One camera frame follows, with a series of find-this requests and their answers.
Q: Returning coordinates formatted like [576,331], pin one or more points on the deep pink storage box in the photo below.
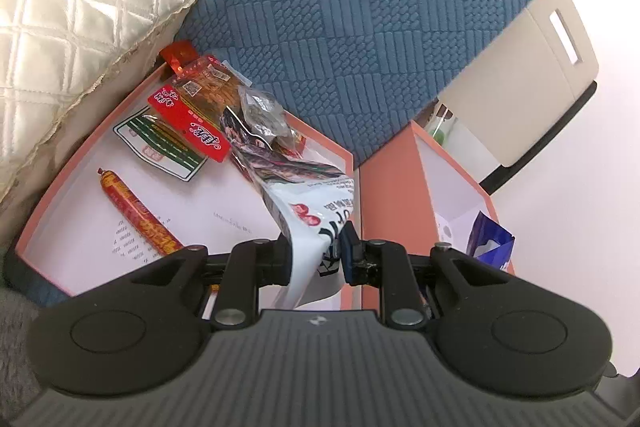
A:
[412,192]

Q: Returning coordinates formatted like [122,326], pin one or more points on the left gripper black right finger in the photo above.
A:
[446,291]

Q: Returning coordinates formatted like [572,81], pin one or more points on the grey clear snack pouch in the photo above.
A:
[265,116]

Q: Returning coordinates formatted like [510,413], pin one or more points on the shallow pink box lid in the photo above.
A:
[76,239]

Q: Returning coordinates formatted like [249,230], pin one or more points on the blue white snack packet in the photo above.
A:
[490,243]

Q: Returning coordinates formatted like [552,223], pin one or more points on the white black snack bag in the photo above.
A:
[310,201]

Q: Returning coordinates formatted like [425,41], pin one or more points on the small red foil packet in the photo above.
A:
[179,54]

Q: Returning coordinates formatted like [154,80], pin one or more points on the green striped snack packet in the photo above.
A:
[153,141]

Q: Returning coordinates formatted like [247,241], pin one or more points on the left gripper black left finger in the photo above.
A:
[195,288]

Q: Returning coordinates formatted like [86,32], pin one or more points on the blue textured chair cushion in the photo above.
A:
[356,70]

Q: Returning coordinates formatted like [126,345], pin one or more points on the red sausage stick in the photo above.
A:
[140,217]

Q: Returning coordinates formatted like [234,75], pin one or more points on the red dried tofu snack pack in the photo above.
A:
[193,100]

